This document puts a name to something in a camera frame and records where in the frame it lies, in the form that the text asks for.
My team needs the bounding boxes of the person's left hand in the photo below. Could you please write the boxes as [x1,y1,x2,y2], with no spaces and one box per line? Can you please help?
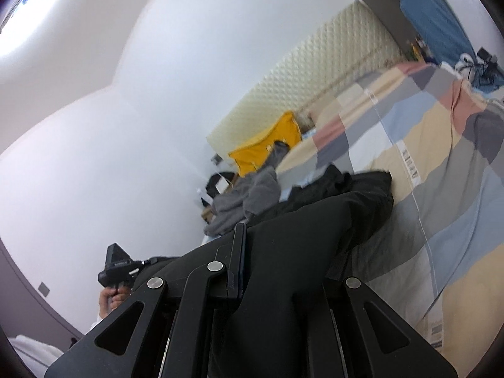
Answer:
[98,286,132,319]

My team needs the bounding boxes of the bottles on side table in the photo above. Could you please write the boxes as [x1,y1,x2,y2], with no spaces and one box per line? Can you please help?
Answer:
[408,39,427,63]

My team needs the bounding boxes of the cream quilted headboard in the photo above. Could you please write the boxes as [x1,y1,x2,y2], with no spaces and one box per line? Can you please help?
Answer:
[207,1,404,160]

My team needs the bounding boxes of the grey fleece garment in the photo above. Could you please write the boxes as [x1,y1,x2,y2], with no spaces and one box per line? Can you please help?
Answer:
[203,141,290,237]

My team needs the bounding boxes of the plaid patchwork duvet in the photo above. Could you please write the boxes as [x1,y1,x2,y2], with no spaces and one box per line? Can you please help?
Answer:
[202,61,504,376]

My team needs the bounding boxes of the wall power socket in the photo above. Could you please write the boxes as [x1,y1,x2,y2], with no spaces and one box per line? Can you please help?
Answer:
[211,154,222,165]

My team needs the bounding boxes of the cardboard box nightstand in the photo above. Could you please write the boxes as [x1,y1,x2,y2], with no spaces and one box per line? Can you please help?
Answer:
[201,205,215,224]

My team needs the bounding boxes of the black bag on nightstand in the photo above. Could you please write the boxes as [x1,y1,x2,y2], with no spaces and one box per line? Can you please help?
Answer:
[205,172,238,198]

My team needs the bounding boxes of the black puffer jacket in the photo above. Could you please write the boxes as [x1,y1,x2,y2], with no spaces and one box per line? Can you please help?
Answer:
[133,163,396,378]

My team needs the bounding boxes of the yellow pillow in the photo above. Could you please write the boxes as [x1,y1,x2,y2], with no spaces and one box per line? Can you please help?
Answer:
[229,111,301,177]

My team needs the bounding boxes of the pink pillow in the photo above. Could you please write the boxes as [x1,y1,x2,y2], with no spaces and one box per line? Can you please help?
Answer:
[308,104,341,131]

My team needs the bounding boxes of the black camera tripod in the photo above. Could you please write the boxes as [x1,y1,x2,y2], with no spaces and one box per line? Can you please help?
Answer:
[455,48,503,92]

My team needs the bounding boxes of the blue covered chair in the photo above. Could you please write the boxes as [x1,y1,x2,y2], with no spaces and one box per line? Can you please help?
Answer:
[400,0,477,66]

